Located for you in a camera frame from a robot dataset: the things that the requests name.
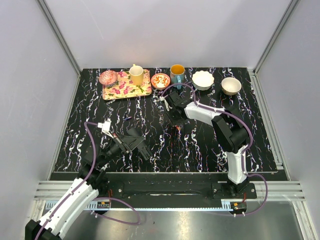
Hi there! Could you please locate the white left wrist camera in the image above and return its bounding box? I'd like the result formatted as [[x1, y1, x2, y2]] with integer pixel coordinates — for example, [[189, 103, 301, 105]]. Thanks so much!
[[97, 119, 114, 138]]

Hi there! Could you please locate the floral rectangular tray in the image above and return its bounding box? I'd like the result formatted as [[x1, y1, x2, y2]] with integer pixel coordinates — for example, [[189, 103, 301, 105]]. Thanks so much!
[[102, 69, 152, 101]]

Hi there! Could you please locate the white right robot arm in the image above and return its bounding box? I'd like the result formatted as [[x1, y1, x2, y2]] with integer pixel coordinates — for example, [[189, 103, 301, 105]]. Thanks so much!
[[160, 91, 251, 198]]

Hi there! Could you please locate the yellow mug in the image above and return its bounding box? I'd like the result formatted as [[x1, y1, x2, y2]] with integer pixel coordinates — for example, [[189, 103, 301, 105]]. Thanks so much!
[[129, 64, 144, 86]]

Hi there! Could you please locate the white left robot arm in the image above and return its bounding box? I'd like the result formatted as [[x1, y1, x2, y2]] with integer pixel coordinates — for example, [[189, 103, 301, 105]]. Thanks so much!
[[24, 128, 151, 240]]

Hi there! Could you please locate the right connector box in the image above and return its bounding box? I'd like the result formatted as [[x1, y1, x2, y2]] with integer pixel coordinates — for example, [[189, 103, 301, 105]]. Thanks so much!
[[230, 202, 247, 213]]

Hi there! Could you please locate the left connector box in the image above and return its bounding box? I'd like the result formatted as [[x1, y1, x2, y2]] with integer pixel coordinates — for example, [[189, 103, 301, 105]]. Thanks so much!
[[97, 199, 111, 209]]

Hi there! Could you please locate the blue mug orange inside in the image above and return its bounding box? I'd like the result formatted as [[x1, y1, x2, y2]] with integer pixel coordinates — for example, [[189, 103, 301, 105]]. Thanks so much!
[[170, 64, 185, 90]]

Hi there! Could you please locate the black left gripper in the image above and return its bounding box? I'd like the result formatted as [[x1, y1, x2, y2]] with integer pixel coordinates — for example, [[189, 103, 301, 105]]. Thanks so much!
[[98, 131, 145, 168]]

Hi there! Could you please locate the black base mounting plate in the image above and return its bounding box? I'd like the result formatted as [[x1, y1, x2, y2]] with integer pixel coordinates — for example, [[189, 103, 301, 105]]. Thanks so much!
[[98, 172, 257, 200]]

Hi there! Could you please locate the beige round bowl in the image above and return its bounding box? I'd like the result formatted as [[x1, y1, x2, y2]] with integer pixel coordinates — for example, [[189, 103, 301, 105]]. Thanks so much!
[[221, 77, 242, 96]]

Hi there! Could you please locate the orange floral small bowl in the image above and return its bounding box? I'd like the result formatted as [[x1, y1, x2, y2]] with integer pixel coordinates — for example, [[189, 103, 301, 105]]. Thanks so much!
[[150, 73, 171, 90]]

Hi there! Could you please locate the pink patterned bowl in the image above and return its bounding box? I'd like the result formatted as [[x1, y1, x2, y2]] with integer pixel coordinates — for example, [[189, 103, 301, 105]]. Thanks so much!
[[98, 70, 118, 87]]

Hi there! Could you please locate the connector box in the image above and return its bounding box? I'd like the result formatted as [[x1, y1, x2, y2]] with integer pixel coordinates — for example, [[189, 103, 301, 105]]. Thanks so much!
[[230, 202, 247, 213], [97, 199, 111, 209]]

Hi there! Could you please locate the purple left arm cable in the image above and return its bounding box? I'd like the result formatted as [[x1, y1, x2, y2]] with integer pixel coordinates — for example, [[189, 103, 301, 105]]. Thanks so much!
[[34, 121, 141, 240]]

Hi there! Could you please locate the white scalloped bowl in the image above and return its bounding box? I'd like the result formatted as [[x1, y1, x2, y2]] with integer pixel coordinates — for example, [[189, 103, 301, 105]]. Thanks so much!
[[191, 70, 215, 91]]

